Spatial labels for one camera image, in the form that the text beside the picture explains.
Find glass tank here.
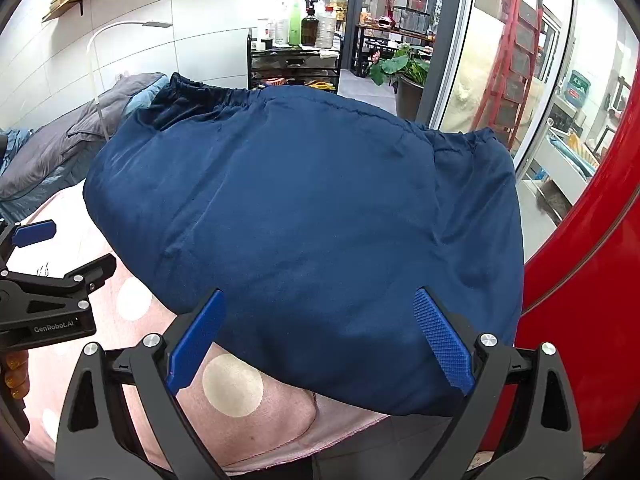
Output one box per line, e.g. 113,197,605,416
392,6,432,31

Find dark framed table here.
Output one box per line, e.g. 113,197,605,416
355,22,436,73

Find navy blue padded jacket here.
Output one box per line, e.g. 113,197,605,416
82,72,526,418

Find green bottle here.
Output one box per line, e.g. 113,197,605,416
288,0,304,46

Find brown glass bottle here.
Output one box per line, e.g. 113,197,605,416
301,0,321,48

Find person's left hand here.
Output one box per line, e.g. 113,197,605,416
0,349,32,401

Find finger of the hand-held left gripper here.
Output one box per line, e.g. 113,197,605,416
0,219,58,272
0,254,118,333

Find clear bottle with red cap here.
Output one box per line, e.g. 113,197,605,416
316,6,338,50

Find pink polka dot blanket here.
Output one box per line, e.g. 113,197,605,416
10,185,391,476

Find red step ladder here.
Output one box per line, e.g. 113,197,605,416
485,0,546,151

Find steel counter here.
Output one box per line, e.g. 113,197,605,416
520,130,601,221

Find black storage cart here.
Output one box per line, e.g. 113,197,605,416
246,27,343,93

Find blue water jug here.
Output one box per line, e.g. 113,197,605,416
567,70,592,108

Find potted green plant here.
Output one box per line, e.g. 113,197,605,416
369,44,432,121

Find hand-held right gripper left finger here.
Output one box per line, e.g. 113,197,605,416
56,287,228,480

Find white gooseneck lamp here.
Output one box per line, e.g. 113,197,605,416
87,20,173,138

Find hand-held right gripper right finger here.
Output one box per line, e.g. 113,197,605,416
412,286,586,480

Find tall white bottle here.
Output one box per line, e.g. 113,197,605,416
274,2,291,46

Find grey quilt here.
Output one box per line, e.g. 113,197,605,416
0,72,168,201

